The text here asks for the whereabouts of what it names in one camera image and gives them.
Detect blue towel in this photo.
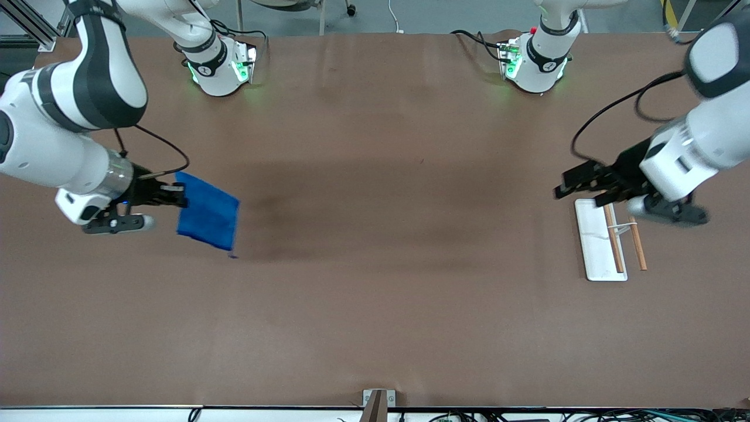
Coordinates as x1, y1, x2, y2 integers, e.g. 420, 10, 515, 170
176, 171, 241, 254

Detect white towel rack wooden bars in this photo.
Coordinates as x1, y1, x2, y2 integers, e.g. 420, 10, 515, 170
574, 198, 648, 282

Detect office chair base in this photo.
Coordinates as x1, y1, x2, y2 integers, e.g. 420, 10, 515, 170
234, 0, 358, 36

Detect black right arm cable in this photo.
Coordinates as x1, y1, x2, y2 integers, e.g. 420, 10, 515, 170
114, 124, 190, 178

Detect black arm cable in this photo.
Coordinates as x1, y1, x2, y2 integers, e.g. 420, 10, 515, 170
114, 124, 190, 178
571, 70, 687, 165

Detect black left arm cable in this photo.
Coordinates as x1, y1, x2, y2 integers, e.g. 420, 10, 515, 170
571, 70, 687, 165

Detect yellow black cable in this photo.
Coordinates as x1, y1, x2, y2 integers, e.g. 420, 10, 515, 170
660, 0, 699, 45

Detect black base cable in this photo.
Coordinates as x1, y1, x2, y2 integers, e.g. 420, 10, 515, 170
450, 29, 509, 64

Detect aluminium frame profile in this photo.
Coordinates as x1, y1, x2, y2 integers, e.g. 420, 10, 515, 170
0, 0, 76, 52

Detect cable bundle under table edge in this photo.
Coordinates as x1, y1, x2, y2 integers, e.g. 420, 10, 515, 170
337, 408, 750, 422

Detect white cable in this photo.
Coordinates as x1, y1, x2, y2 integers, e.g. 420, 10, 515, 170
387, 0, 406, 34

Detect metal bracket with wooden post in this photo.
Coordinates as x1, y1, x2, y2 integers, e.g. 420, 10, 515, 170
362, 389, 397, 422

